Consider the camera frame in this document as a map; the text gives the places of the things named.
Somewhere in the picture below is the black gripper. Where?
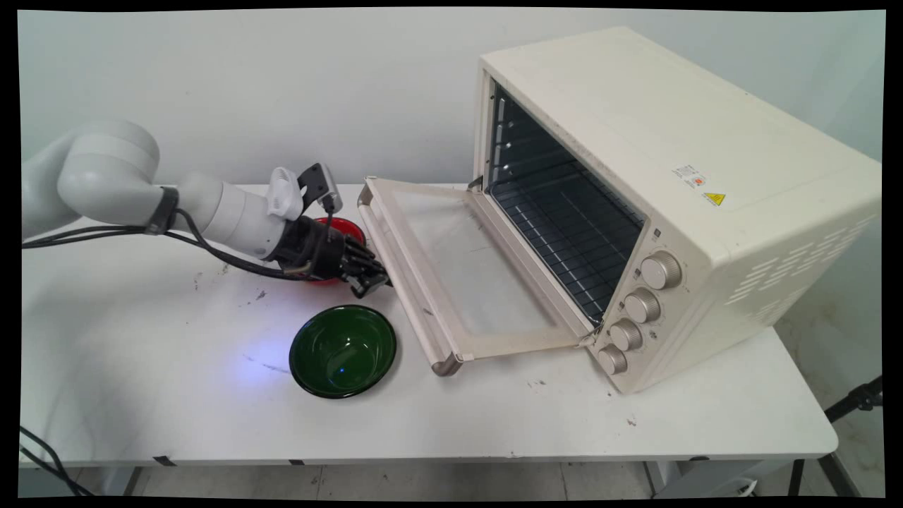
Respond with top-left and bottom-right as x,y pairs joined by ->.
271,214 -> 393,299

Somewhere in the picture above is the red bowl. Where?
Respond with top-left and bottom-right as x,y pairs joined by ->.
303,217 -> 368,287

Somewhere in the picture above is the green bowl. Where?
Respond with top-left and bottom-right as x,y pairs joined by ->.
289,304 -> 398,400

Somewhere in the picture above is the cream glass oven door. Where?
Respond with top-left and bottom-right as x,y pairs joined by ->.
356,176 -> 602,377

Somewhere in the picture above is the silver oven knob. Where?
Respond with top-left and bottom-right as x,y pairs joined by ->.
622,286 -> 663,325
596,344 -> 629,377
640,250 -> 684,291
608,317 -> 645,353

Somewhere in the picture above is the cream toaster oven body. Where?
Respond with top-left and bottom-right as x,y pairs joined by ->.
474,26 -> 883,395

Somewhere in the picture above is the black tripod stand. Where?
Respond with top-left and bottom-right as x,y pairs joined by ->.
786,375 -> 885,499

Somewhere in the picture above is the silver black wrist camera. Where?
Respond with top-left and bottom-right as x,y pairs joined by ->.
297,162 -> 345,215

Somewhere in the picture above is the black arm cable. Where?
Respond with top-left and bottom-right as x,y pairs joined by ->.
21,207 -> 315,282

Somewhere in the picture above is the metal oven wire rack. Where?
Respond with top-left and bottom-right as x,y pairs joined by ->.
490,178 -> 644,327

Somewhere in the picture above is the black cable strap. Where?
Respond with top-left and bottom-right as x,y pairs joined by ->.
144,186 -> 180,236

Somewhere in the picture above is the black floor cable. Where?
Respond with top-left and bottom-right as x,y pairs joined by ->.
20,425 -> 94,497

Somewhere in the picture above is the white table leg frame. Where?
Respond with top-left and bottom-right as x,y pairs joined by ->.
641,459 -> 766,500

